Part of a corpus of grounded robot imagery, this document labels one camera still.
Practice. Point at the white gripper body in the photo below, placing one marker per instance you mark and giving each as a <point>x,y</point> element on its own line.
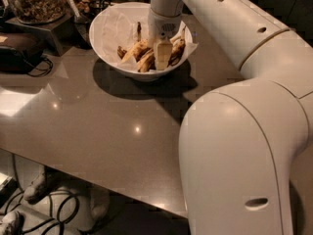
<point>163,27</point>

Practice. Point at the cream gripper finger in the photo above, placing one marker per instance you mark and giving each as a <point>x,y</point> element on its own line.
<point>162,50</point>

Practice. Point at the spotted banana front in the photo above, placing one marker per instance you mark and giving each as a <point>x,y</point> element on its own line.
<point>146,61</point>

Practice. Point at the spotted banana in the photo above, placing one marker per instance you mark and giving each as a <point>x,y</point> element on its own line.
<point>136,51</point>
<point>179,44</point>
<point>146,61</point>

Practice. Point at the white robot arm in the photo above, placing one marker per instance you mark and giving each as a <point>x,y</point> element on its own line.
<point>237,142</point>

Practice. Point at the spotted banana right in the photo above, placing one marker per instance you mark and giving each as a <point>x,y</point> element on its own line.
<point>179,44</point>

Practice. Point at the white bowl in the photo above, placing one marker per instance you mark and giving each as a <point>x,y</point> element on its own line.
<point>117,26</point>

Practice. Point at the spotted banana left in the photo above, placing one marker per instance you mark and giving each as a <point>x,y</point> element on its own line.
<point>136,51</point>

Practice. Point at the metal scoop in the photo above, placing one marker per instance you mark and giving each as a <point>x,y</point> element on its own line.
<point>81,24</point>

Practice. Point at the grey metal stand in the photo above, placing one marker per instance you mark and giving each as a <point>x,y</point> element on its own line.
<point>59,36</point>

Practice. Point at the glass jar of nuts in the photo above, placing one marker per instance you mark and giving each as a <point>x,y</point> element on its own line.
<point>38,11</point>

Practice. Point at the black device with cable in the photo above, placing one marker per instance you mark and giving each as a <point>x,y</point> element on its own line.
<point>22,53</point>

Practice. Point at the white robot base with cables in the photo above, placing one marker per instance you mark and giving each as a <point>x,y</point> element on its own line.
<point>37,200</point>

